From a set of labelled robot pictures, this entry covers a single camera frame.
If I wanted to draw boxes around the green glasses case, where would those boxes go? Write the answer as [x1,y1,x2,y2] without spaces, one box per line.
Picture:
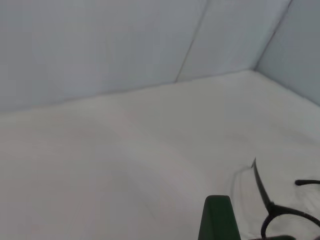
[198,195,242,240]

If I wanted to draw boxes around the black glasses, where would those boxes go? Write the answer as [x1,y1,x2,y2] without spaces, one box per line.
[251,156,320,240]

